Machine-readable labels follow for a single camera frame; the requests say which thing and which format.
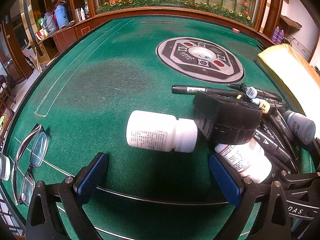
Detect white bottle with red label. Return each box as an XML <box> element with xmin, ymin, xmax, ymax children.
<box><xmin>215</xmin><ymin>138</ymin><xmax>272</xmax><ymax>183</ymax></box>

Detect round mahjong table control panel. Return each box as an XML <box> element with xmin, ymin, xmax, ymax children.
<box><xmin>156</xmin><ymin>37</ymin><xmax>245</xmax><ymax>83</ymax></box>

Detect black framed eyeglasses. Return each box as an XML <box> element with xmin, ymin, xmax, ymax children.
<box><xmin>11</xmin><ymin>124</ymin><xmax>49</xmax><ymax>206</ymax></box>

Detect white pill bottle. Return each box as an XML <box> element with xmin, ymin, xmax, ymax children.
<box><xmin>126</xmin><ymin>110</ymin><xmax>198</xmax><ymax>153</ymax></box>

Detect grey cap marker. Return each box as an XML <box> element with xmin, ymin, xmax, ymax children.
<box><xmin>227</xmin><ymin>83</ymin><xmax>282</xmax><ymax>102</ymax></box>

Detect yellow cardboard tray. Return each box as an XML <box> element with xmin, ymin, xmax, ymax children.
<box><xmin>257</xmin><ymin>44</ymin><xmax>319</xmax><ymax>137</ymax></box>

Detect marker with yellow cap label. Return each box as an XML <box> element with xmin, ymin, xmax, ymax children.
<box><xmin>251</xmin><ymin>98</ymin><xmax>294</xmax><ymax>142</ymax></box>

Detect long black marker pen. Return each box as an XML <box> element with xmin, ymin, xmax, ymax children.
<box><xmin>171</xmin><ymin>85</ymin><xmax>244</xmax><ymax>97</ymax></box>

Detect grey small bottle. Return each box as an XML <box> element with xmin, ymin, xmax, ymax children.
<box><xmin>284</xmin><ymin>111</ymin><xmax>316</xmax><ymax>145</ymax></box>

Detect blue thermos jug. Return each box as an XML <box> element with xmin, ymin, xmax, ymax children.
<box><xmin>54</xmin><ymin>4</ymin><xmax>69</xmax><ymax>29</ymax></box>

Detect grey thermos jug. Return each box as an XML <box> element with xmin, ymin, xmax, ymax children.
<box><xmin>43</xmin><ymin>12</ymin><xmax>58</xmax><ymax>35</ymax></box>

